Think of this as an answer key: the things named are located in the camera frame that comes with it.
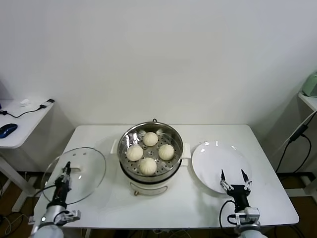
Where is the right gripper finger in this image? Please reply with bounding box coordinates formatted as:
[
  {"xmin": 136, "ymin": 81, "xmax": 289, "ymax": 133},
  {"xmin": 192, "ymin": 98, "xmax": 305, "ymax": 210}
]
[
  {"xmin": 219, "ymin": 169, "xmax": 235, "ymax": 192},
  {"xmin": 240, "ymin": 169, "xmax": 253, "ymax": 192}
]

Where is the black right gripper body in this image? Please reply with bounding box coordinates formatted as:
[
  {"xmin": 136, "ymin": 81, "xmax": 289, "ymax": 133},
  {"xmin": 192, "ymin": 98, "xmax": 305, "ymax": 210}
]
[{"xmin": 226, "ymin": 183, "xmax": 251, "ymax": 214}]

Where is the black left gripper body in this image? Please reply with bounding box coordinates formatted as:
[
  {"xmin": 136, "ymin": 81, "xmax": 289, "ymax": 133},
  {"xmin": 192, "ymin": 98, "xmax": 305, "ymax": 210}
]
[{"xmin": 53, "ymin": 175, "xmax": 72, "ymax": 204}]

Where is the glass pot lid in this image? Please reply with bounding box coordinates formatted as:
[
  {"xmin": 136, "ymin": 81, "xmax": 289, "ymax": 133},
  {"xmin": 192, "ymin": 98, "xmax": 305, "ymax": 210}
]
[{"xmin": 41, "ymin": 147, "xmax": 107, "ymax": 205}]

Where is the white steamed baozi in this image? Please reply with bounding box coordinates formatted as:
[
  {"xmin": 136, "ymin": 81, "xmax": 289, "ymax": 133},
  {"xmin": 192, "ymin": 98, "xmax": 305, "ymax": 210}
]
[
  {"xmin": 138, "ymin": 157, "xmax": 158, "ymax": 176},
  {"xmin": 126, "ymin": 145, "xmax": 144, "ymax": 161},
  {"xmin": 143, "ymin": 131, "xmax": 159, "ymax": 147},
  {"xmin": 158, "ymin": 144, "xmax": 175, "ymax": 161}
]

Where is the stainless steel steamer basket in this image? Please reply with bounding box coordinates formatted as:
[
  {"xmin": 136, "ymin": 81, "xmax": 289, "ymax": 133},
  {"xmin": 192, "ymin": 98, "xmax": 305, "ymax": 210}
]
[{"xmin": 110, "ymin": 121, "xmax": 191, "ymax": 183}]

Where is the white round plate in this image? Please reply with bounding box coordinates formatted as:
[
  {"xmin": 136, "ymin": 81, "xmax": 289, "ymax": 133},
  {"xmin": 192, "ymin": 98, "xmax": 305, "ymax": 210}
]
[{"xmin": 191, "ymin": 140, "xmax": 252, "ymax": 195}]

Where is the white side desk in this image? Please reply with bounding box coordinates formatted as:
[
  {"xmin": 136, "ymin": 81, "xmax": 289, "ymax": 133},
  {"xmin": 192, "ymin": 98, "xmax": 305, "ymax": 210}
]
[{"xmin": 0, "ymin": 99, "xmax": 55, "ymax": 214}]

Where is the blue computer mouse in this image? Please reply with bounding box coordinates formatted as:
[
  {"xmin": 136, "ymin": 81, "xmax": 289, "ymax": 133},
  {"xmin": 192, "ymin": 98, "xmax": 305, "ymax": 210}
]
[{"xmin": 0, "ymin": 123, "xmax": 18, "ymax": 139}]

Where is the cream electric cooking pot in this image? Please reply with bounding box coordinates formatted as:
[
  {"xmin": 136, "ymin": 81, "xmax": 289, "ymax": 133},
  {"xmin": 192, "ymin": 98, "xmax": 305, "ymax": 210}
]
[{"xmin": 108, "ymin": 147, "xmax": 192, "ymax": 198}]

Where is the white side shelf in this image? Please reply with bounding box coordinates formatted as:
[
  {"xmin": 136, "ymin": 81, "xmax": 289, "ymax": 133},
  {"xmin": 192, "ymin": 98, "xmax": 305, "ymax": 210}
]
[{"xmin": 297, "ymin": 91, "xmax": 317, "ymax": 112}]

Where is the pale green appliance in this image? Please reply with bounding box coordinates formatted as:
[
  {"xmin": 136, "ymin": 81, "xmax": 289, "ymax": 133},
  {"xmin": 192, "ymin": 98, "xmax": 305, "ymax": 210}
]
[{"xmin": 301, "ymin": 70, "xmax": 317, "ymax": 98}]

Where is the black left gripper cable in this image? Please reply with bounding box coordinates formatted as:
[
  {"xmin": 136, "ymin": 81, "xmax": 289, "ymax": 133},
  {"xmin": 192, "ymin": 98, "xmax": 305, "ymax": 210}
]
[{"xmin": 33, "ymin": 183, "xmax": 57, "ymax": 224}]

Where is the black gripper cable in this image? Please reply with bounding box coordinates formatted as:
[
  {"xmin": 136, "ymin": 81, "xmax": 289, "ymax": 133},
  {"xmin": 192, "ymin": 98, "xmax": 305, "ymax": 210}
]
[
  {"xmin": 219, "ymin": 200, "xmax": 238, "ymax": 230},
  {"xmin": 33, "ymin": 183, "xmax": 57, "ymax": 224}
]

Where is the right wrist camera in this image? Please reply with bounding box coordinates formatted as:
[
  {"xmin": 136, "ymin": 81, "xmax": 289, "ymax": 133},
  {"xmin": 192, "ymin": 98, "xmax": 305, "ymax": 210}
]
[{"xmin": 234, "ymin": 207, "xmax": 261, "ymax": 224}]

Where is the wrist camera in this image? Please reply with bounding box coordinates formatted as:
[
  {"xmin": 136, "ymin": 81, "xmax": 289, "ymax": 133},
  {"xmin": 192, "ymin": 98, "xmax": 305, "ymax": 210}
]
[
  {"xmin": 61, "ymin": 209, "xmax": 82, "ymax": 223},
  {"xmin": 234, "ymin": 207, "xmax": 261, "ymax": 224}
]

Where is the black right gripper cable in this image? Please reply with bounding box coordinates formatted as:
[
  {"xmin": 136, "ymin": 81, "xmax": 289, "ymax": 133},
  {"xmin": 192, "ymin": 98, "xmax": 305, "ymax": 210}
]
[{"xmin": 219, "ymin": 200, "xmax": 238, "ymax": 230}]

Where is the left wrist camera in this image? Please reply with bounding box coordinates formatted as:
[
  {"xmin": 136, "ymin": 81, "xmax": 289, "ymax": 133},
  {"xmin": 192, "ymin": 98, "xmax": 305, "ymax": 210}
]
[{"xmin": 61, "ymin": 209, "xmax": 82, "ymax": 223}]

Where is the black desk cable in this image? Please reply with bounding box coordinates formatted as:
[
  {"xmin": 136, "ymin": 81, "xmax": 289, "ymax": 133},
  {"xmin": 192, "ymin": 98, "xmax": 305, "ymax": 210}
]
[{"xmin": 0, "ymin": 105, "xmax": 48, "ymax": 119}]

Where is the black power adapter cable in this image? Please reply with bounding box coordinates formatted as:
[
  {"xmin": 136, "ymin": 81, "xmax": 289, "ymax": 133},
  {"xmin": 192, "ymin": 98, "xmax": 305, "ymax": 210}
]
[{"xmin": 275, "ymin": 123, "xmax": 312, "ymax": 174}]

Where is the thin white cable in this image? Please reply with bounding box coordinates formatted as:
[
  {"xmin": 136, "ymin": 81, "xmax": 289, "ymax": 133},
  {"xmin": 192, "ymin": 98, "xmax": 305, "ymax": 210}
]
[{"xmin": 277, "ymin": 113, "xmax": 315, "ymax": 152}]

